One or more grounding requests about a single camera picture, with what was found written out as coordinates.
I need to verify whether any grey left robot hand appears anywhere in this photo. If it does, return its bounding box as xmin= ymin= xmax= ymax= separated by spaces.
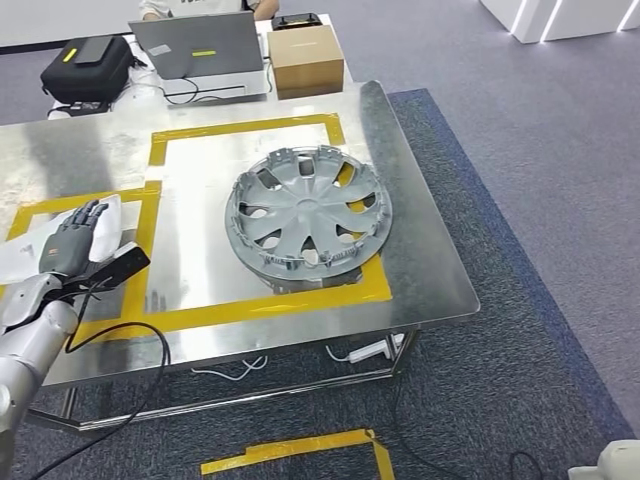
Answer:
xmin=38 ymin=200 xmax=110 ymax=278

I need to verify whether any white plastic shell part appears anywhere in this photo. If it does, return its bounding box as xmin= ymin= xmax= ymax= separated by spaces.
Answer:
xmin=0 ymin=193 xmax=124 ymax=286

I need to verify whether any yellow tape on workbench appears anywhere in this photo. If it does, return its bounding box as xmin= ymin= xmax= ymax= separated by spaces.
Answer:
xmin=0 ymin=113 xmax=392 ymax=346

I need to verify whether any stainless steel workbench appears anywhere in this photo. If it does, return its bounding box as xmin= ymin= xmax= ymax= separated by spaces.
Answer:
xmin=0 ymin=80 xmax=481 ymax=433

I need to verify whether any black carry bag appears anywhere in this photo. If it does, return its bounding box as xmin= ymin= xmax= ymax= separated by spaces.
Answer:
xmin=41 ymin=34 xmax=136 ymax=107

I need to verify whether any white desk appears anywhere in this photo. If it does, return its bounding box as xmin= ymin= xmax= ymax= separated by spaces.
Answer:
xmin=47 ymin=13 xmax=353 ymax=122

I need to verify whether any grey laptop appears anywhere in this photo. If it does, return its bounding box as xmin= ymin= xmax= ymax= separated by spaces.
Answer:
xmin=128 ymin=11 xmax=269 ymax=104

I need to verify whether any silver wheel hubcap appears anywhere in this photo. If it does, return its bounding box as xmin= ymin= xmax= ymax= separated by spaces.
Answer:
xmin=224 ymin=145 xmax=394 ymax=285

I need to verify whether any brown cardboard box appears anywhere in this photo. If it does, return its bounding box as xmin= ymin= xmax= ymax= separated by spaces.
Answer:
xmin=267 ymin=25 xmax=346 ymax=101

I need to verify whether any yellow floor tape square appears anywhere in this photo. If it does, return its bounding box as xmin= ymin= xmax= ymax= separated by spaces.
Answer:
xmin=201 ymin=429 xmax=396 ymax=480

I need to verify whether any black flat device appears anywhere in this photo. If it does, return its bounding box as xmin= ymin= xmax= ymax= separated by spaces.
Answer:
xmin=271 ymin=11 xmax=324 ymax=32

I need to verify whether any white power strip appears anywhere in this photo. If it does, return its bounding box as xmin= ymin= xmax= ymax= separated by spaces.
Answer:
xmin=348 ymin=334 xmax=405 ymax=364

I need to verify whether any white display plinth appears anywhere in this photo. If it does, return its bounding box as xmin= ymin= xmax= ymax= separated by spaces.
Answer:
xmin=478 ymin=0 xmax=640 ymax=45

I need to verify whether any person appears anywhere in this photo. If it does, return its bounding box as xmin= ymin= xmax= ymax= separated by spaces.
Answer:
xmin=567 ymin=440 xmax=640 ymax=480

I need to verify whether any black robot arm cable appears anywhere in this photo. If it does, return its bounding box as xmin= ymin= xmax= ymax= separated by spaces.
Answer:
xmin=29 ymin=281 xmax=172 ymax=480

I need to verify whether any black laptop cable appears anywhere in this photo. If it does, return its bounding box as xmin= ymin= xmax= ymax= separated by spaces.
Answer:
xmin=47 ymin=56 xmax=271 ymax=119

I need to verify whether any white coiled cable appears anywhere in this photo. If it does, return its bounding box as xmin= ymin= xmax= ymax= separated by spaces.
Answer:
xmin=191 ymin=355 xmax=269 ymax=383

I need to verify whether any black floor cable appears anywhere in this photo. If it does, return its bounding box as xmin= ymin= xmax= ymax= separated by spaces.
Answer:
xmin=392 ymin=377 xmax=545 ymax=480

